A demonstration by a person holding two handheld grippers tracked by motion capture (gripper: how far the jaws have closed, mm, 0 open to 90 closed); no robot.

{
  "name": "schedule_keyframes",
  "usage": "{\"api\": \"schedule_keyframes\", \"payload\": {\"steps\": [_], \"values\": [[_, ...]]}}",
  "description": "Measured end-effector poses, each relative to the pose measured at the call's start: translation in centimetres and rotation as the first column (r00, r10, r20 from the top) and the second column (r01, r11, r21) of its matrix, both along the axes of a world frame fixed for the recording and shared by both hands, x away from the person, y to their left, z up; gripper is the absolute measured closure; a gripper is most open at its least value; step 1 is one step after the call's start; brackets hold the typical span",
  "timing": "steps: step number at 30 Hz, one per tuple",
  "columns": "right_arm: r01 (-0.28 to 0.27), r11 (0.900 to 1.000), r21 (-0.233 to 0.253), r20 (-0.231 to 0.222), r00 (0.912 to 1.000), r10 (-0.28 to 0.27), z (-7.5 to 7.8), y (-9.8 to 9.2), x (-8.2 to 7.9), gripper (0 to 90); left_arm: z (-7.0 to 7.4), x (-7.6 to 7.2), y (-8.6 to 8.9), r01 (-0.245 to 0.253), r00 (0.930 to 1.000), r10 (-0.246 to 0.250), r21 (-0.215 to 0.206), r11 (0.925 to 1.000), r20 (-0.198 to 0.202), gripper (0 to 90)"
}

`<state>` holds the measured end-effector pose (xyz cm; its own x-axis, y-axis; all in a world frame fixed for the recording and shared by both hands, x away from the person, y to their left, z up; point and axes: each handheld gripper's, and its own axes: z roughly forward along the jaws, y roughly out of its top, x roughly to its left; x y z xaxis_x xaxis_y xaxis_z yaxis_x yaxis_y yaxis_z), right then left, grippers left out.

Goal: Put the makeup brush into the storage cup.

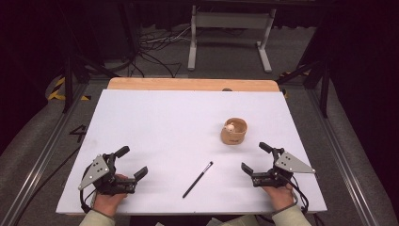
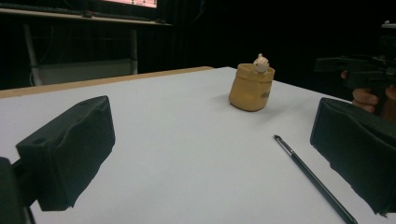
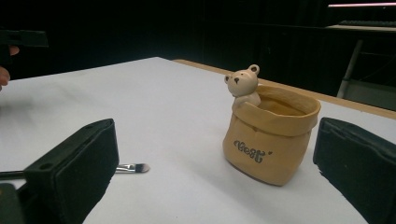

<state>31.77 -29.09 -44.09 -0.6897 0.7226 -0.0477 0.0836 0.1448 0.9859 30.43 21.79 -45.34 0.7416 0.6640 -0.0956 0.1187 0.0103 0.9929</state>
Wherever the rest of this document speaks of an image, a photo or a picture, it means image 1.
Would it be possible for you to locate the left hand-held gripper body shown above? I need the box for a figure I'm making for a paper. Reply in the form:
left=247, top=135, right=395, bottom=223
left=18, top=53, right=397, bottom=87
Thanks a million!
left=77, top=153, right=137, bottom=196

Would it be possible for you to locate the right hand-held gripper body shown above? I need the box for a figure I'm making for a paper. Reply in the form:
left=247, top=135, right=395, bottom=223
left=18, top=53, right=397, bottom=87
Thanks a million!
left=250, top=147, right=316, bottom=189

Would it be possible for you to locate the wooden cup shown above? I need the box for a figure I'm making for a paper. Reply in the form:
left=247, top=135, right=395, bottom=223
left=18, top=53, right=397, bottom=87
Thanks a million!
left=220, top=117, right=248, bottom=146

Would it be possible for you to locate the black makeup brush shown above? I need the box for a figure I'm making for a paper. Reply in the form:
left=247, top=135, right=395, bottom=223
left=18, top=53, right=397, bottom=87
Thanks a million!
left=182, top=160, right=215, bottom=200

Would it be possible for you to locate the person's left hand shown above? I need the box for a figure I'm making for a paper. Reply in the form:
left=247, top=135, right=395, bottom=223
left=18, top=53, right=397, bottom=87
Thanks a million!
left=92, top=173, right=130, bottom=218

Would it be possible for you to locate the person's right hand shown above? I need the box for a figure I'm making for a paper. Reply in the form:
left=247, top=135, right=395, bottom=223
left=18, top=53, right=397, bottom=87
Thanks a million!
left=261, top=183, right=296, bottom=212

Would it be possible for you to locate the yellow black floor tape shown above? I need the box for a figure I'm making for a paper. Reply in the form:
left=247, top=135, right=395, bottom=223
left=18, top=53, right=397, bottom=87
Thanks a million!
left=278, top=69, right=312, bottom=99
left=47, top=76, right=92, bottom=103

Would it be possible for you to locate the black tripod stand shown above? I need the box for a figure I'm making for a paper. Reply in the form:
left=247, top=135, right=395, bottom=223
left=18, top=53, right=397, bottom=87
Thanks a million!
left=60, top=0, right=120, bottom=115
left=276, top=18, right=331, bottom=120

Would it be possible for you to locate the grey metal stand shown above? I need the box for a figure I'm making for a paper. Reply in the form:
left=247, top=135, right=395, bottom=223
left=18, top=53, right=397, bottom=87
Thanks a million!
left=186, top=5, right=278, bottom=74

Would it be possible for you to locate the right hand-held gripper cable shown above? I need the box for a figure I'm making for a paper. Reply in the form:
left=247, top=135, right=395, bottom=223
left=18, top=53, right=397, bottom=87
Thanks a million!
left=281, top=173, right=311, bottom=215

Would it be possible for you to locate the hand-held gripper cable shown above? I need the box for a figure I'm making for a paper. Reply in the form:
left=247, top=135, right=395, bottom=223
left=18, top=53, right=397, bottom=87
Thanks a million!
left=281, top=173, right=311, bottom=215
left=79, top=163, right=99, bottom=215

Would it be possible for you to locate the left hand-held gripper cable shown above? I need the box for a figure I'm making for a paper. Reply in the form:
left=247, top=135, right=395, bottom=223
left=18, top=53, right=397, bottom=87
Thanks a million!
left=79, top=163, right=99, bottom=215

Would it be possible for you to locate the black floor cable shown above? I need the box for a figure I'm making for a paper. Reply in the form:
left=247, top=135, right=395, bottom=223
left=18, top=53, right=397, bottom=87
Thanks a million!
left=13, top=145, right=82, bottom=226

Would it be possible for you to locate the aluminium floor rail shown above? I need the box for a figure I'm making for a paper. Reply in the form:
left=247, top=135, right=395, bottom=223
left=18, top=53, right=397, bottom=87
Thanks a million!
left=304, top=88, right=383, bottom=226
left=0, top=82, right=90, bottom=226

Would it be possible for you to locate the bundle of floor cables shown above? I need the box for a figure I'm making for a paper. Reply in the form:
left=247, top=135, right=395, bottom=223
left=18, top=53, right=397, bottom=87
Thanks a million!
left=130, top=24, right=193, bottom=79

